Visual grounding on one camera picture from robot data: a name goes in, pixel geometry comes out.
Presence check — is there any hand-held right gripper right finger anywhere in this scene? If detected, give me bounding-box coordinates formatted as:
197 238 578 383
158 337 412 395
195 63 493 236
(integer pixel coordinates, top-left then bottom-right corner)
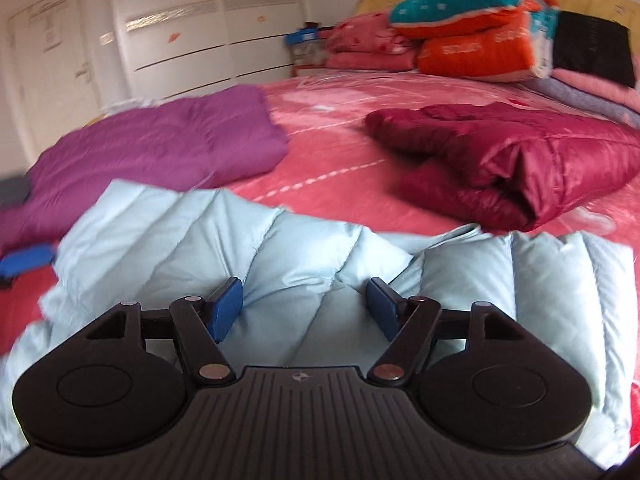
366 277 526 386

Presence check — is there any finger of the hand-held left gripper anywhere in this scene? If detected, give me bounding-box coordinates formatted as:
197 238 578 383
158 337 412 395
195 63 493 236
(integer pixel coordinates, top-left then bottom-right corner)
0 242 58 289
0 175 32 209

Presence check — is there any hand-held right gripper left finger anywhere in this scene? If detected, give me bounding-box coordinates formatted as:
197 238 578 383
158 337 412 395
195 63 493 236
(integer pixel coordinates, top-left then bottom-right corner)
87 276 244 386

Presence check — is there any light blue down jacket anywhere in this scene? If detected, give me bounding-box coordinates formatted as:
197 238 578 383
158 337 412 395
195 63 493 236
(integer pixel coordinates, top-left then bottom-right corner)
0 179 633 466

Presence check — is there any white door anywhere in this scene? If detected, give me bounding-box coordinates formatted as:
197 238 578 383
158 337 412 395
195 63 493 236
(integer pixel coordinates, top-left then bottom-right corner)
5 0 104 152

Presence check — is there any purple down jacket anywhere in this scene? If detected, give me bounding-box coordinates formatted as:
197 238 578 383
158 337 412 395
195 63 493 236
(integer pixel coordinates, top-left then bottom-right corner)
0 84 291 256

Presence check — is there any bed with red blanket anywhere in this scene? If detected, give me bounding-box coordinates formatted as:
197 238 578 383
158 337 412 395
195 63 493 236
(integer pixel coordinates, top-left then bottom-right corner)
0 72 640 356

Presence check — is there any maroon down jacket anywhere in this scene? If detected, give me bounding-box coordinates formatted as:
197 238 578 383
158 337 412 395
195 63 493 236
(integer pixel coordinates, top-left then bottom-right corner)
364 102 640 233

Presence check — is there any pink folded quilt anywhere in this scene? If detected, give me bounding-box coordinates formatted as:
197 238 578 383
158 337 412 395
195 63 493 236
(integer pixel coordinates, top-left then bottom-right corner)
325 50 421 72

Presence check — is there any white sliding wardrobe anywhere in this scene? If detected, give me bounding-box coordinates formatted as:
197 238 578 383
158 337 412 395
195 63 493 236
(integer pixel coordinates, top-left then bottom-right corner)
107 0 311 99

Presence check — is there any stack of shoe boxes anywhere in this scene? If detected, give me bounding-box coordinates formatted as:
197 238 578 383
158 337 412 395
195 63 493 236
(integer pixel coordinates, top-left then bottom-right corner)
290 40 329 78

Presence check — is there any orange folded quilt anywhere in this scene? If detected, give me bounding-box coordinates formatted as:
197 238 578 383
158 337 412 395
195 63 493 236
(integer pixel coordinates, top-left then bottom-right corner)
415 0 558 83

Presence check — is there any pink heart print pillow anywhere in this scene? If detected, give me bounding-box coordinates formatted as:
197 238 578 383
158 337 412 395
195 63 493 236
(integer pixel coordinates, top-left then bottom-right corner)
325 12 418 54

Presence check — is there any blue shoe box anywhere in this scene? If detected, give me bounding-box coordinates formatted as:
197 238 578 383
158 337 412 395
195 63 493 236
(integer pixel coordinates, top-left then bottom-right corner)
285 27 323 47

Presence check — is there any stack of pink folded blankets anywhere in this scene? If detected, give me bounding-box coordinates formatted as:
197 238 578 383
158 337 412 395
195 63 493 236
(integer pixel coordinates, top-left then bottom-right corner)
522 67 640 128

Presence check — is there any black folded cloth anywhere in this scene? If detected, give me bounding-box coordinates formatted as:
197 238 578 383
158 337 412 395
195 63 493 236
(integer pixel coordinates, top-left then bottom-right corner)
550 10 638 88

